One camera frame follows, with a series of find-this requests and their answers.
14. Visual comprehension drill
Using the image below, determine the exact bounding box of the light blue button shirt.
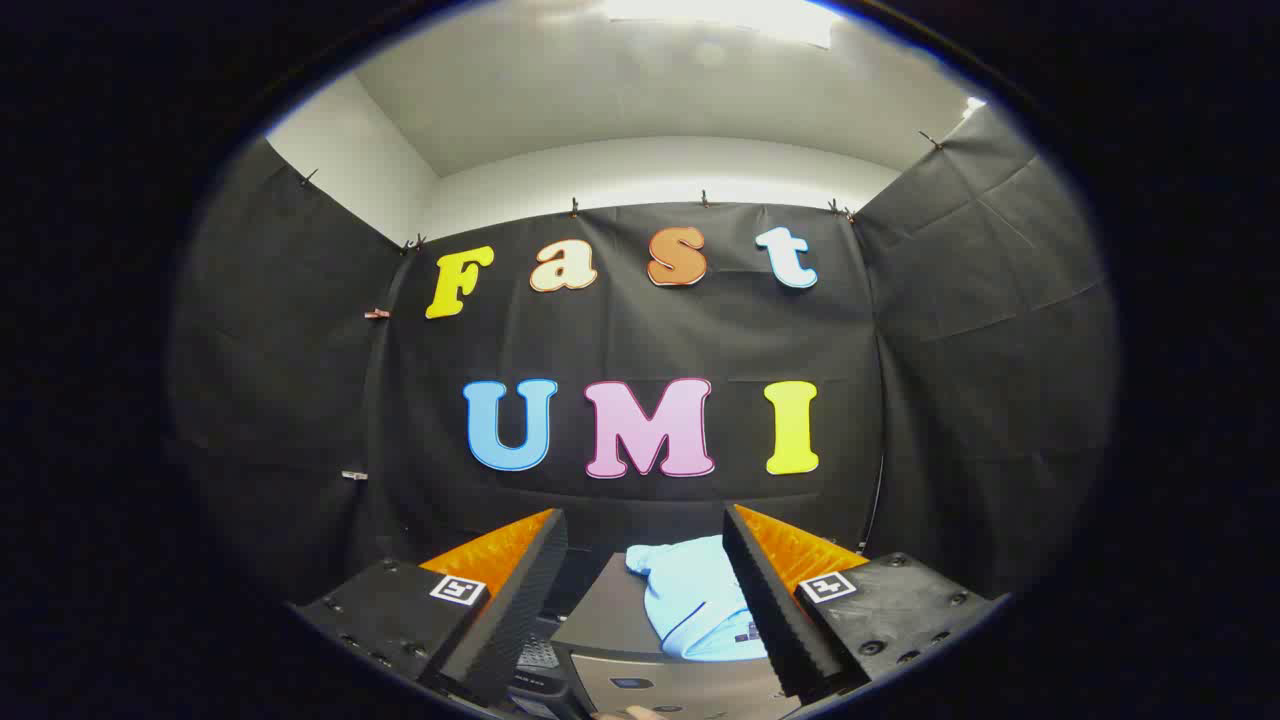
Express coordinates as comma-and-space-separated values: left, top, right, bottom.
625, 535, 769, 663

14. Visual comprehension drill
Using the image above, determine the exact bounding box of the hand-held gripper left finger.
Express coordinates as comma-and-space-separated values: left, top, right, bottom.
288, 508, 569, 709

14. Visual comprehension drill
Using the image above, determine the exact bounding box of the grey cabinet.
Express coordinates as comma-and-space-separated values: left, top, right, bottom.
550, 552, 801, 720

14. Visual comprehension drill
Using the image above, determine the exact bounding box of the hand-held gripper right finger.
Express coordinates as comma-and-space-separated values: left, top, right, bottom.
722, 504, 1009, 703

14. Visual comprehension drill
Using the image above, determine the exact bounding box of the grey washing machine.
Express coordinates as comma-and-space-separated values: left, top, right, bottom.
508, 612, 586, 720

